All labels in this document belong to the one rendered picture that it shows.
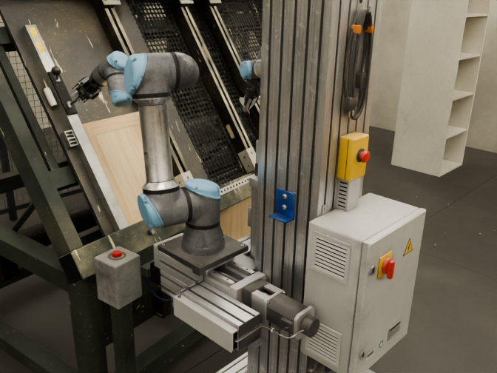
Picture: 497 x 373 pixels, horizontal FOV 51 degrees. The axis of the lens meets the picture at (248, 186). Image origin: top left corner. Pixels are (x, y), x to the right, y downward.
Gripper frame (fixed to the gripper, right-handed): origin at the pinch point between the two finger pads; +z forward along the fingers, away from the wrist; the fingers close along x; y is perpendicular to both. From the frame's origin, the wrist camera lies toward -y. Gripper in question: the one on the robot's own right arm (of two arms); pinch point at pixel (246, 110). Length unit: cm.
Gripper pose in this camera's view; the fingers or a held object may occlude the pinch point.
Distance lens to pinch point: 251.1
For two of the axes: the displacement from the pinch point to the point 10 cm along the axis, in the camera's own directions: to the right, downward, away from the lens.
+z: -3.5, 7.1, 6.1
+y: -6.3, -6.6, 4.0
